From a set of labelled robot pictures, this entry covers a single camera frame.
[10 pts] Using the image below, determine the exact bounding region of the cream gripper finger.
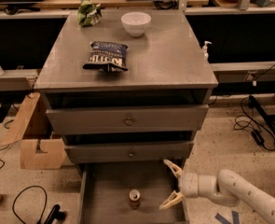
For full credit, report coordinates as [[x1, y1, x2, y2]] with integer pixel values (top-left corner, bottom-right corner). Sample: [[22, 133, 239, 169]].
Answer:
[[163, 159, 183, 178], [159, 190, 184, 210]]

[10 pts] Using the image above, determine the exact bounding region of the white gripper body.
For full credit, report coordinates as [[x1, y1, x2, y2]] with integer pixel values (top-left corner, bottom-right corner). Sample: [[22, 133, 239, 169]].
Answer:
[[178, 172, 217, 199]]

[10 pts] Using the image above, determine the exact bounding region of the orange soda can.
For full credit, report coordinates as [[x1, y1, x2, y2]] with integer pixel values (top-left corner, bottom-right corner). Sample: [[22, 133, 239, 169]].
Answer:
[[128, 189, 141, 210]]

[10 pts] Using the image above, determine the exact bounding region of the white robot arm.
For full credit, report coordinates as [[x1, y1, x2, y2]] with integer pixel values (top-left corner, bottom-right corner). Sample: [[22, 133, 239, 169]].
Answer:
[[159, 159, 275, 224]]

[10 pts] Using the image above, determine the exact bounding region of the grey middle drawer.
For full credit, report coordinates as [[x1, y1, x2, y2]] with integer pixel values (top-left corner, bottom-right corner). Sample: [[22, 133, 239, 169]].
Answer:
[[65, 141, 194, 163]]

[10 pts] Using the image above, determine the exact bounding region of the grey drawer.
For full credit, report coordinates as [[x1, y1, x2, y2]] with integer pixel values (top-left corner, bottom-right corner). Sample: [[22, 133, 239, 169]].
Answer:
[[65, 141, 194, 163], [46, 105, 208, 135], [77, 161, 189, 224]]

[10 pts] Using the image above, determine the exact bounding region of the grey top drawer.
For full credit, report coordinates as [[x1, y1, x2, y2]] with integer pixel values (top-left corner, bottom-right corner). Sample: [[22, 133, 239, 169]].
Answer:
[[46, 105, 208, 135]]

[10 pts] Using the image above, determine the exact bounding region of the grey bottom drawer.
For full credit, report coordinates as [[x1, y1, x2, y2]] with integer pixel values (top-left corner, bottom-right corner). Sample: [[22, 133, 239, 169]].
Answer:
[[77, 161, 189, 224]]

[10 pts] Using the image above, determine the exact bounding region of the grey drawer cabinet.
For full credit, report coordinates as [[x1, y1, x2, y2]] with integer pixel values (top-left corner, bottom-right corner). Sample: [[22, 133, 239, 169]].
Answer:
[[34, 9, 217, 224]]

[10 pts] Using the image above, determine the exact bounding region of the blue tape mark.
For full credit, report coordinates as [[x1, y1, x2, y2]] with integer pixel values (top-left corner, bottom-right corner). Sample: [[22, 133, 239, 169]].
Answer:
[[213, 210, 241, 224]]

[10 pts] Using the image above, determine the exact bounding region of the black table leg base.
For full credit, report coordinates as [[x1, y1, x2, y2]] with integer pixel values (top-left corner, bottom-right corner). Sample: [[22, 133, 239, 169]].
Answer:
[[249, 95, 275, 136]]

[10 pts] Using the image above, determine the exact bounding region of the white pump bottle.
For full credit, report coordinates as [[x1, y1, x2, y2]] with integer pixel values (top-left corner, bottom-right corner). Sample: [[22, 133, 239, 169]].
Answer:
[[202, 41, 212, 61]]

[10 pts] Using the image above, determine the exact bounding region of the wooden block stand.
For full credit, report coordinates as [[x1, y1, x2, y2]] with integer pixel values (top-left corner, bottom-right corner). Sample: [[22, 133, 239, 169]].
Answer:
[[1, 92, 66, 170]]

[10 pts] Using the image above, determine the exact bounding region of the blue chip bag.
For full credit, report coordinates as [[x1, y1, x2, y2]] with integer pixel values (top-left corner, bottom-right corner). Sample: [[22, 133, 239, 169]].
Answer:
[[83, 41, 128, 73]]

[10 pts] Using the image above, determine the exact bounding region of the white ceramic bowl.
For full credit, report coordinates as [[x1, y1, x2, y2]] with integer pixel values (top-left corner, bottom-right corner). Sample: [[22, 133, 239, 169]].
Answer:
[[121, 12, 151, 37]]

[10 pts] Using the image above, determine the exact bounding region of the green crumpled bag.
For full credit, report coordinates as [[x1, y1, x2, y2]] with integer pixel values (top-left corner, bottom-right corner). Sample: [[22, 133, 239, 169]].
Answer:
[[77, 0, 102, 27]]

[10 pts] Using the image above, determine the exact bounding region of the black power adapter cable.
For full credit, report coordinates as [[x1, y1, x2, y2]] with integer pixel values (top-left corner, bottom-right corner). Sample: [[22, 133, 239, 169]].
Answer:
[[233, 95, 275, 152]]

